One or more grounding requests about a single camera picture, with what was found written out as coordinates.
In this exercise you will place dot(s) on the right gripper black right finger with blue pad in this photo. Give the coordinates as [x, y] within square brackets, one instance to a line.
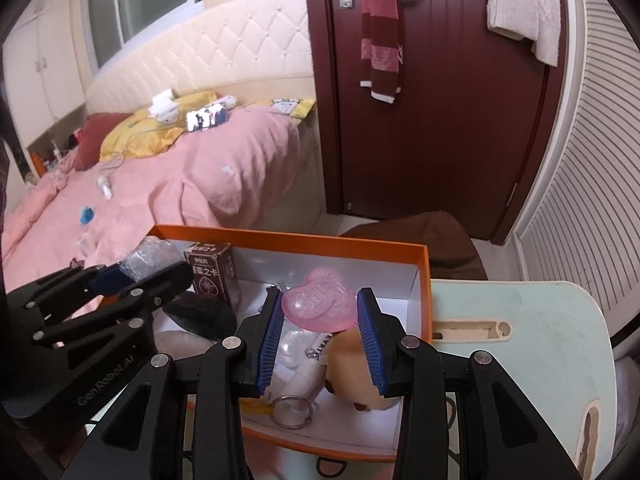
[460, 410]

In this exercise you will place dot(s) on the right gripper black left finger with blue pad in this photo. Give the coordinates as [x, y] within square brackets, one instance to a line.
[187, 411]

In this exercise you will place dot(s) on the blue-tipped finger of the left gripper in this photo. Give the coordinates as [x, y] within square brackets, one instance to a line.
[58, 296]

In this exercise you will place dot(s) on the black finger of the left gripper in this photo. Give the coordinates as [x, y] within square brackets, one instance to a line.
[97, 325]

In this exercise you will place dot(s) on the bubble wrap bundle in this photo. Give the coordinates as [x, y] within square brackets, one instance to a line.
[151, 256]

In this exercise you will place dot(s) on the pink heart-shaped case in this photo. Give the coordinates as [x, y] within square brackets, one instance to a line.
[324, 303]

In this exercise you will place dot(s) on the black pouch in box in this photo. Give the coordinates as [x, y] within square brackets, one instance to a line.
[207, 317]

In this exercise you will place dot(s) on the brown drink carton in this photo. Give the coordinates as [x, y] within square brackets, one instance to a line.
[214, 272]

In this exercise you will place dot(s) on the brown plush toy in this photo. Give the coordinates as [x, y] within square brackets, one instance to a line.
[348, 375]

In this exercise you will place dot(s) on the orange cardboard box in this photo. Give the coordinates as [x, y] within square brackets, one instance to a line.
[400, 278]

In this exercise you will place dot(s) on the yellow pillow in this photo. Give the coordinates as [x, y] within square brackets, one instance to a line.
[142, 135]

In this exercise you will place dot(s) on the pink bed duvet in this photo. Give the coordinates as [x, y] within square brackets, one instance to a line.
[226, 176]

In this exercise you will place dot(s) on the dark red pillow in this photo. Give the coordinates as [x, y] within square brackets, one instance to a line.
[92, 134]

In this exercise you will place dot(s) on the white plush toy on bed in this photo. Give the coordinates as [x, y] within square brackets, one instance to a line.
[164, 109]

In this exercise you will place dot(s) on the white louvered closet door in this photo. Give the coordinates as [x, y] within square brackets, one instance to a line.
[581, 222]

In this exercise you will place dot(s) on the white cabinet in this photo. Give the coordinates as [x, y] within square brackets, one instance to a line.
[40, 69]

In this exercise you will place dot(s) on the cream tufted headboard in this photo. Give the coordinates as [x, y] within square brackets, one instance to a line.
[258, 50]

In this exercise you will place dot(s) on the dark red wooden door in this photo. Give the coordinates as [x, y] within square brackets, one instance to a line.
[466, 135]

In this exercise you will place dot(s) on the red striped scarf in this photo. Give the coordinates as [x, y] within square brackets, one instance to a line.
[381, 49]

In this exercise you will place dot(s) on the white knitted sweater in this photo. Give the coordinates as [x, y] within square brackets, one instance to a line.
[536, 20]

